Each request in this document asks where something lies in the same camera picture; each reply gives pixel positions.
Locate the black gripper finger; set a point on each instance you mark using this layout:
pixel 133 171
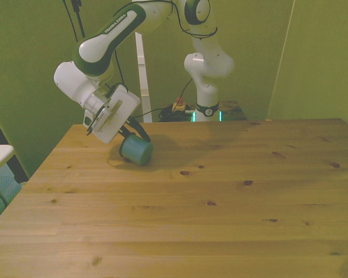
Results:
pixel 141 131
pixel 124 131

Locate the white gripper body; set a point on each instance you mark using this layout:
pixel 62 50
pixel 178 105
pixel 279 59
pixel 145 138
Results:
pixel 122 108

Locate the teal mug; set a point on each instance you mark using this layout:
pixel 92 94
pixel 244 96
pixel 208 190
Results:
pixel 137 150

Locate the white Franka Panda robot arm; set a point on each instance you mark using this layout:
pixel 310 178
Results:
pixel 104 49

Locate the yellow emergency stop box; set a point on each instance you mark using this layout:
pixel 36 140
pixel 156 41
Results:
pixel 178 105

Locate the wrist camera with ribbed housing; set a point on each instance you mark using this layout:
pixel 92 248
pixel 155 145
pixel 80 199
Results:
pixel 100 119

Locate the white upright post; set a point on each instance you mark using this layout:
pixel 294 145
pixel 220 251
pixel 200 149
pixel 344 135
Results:
pixel 143 75

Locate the black camera stand poles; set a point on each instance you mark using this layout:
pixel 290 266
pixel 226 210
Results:
pixel 76 17

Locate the black slanted frame bar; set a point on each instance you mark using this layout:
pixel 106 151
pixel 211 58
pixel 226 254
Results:
pixel 8 147

